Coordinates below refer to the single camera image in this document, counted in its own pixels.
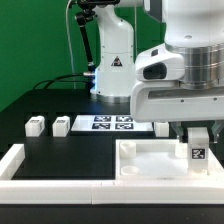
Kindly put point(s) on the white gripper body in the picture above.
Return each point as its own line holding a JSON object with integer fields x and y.
{"x": 163, "y": 101}

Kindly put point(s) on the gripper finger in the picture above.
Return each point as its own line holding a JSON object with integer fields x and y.
{"x": 217, "y": 127}
{"x": 177, "y": 127}

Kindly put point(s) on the white square table top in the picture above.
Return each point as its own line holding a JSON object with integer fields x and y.
{"x": 163, "y": 159}

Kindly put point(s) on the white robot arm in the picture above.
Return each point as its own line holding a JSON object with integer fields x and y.
{"x": 182, "y": 79}

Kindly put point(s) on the white U-shaped obstacle fence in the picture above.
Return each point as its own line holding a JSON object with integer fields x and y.
{"x": 209, "y": 191}

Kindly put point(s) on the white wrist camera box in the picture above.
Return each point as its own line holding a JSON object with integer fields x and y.
{"x": 159, "y": 64}

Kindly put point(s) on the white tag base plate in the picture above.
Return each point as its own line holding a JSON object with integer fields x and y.
{"x": 108, "y": 123}

